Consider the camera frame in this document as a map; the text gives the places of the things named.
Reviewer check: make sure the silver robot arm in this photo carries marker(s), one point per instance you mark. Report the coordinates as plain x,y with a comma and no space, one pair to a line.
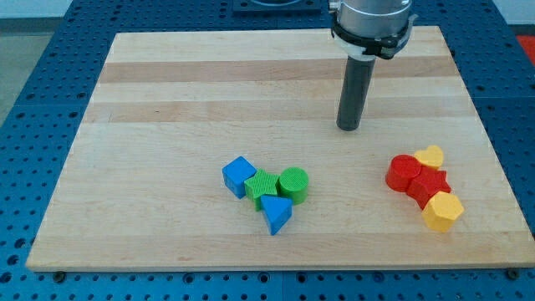
371,29

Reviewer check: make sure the yellow heart block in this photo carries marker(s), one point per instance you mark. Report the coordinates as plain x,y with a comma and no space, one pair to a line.
432,156

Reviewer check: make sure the green star block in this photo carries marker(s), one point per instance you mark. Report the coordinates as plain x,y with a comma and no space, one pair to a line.
260,184

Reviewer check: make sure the blue cube block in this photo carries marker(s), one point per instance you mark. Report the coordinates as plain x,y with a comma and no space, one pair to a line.
235,173

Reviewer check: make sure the green cylinder block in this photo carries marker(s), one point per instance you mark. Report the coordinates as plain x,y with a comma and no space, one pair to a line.
293,184

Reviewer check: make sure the wooden board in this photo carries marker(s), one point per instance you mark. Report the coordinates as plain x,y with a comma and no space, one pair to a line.
142,188

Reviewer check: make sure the blue triangle block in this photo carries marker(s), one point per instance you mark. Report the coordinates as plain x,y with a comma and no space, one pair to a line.
277,211

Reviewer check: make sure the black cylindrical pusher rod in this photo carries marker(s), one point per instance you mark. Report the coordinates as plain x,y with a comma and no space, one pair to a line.
357,77

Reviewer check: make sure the red cylinder block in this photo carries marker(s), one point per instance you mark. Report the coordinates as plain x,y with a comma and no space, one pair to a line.
403,169

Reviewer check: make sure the red star block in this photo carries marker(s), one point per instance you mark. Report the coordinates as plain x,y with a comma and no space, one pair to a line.
429,182

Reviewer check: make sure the yellow hexagon block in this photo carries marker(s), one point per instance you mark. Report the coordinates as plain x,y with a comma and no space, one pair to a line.
442,211

